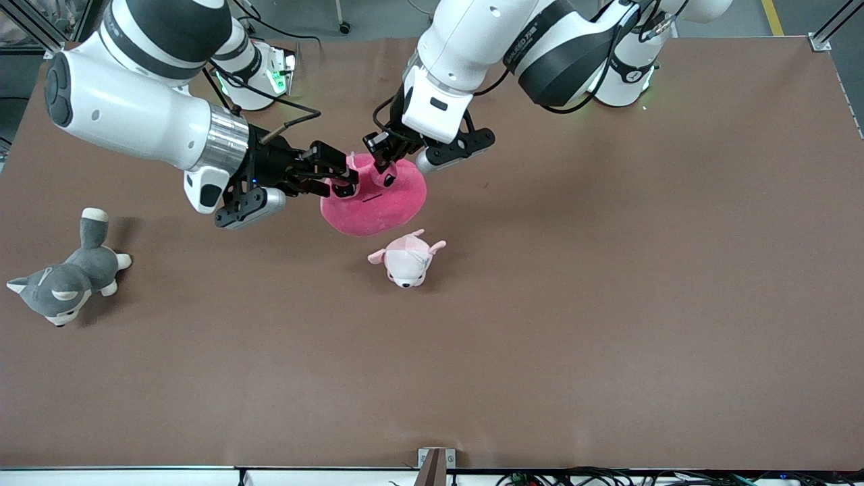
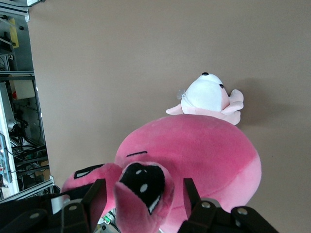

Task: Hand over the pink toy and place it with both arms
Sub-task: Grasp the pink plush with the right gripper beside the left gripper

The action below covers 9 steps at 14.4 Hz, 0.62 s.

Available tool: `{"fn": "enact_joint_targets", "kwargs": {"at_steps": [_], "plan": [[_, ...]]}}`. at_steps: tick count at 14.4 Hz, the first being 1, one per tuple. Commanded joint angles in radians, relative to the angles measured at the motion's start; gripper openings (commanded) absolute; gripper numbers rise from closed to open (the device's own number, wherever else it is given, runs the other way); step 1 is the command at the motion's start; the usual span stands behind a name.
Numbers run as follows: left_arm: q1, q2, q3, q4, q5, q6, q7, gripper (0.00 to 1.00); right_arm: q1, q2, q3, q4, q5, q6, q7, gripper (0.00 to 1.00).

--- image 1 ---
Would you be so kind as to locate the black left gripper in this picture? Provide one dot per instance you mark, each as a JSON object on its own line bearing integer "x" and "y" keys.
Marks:
{"x": 389, "y": 143}

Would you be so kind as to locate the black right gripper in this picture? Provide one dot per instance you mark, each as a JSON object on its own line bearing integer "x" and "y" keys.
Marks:
{"x": 268, "y": 164}

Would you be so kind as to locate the round hot pink plush toy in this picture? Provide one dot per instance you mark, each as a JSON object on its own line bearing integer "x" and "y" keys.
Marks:
{"x": 378, "y": 212}

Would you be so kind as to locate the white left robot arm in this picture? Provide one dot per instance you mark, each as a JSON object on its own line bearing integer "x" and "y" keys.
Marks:
{"x": 472, "y": 40}

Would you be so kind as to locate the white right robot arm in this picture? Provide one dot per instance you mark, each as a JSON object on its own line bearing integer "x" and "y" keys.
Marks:
{"x": 128, "y": 115}

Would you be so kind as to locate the pale pink white plush dog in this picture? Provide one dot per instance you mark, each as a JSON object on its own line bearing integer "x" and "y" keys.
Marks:
{"x": 405, "y": 263}

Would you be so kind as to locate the black caster wheel with leg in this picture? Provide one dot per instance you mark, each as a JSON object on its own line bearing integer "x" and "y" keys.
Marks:
{"x": 345, "y": 28}

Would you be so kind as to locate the brown table cover mat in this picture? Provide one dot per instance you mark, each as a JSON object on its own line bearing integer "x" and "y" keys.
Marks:
{"x": 540, "y": 337}

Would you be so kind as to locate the grey white plush husky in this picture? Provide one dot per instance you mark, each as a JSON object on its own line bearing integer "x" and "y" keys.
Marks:
{"x": 64, "y": 287}

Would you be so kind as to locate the grey metal camera mount bracket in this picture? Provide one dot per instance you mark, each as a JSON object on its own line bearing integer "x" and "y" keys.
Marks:
{"x": 435, "y": 466}

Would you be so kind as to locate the aluminium frame post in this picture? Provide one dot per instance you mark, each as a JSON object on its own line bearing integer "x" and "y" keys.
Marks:
{"x": 827, "y": 30}
{"x": 40, "y": 34}

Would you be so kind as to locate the white table edge rail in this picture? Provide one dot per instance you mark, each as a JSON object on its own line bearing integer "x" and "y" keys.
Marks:
{"x": 135, "y": 476}

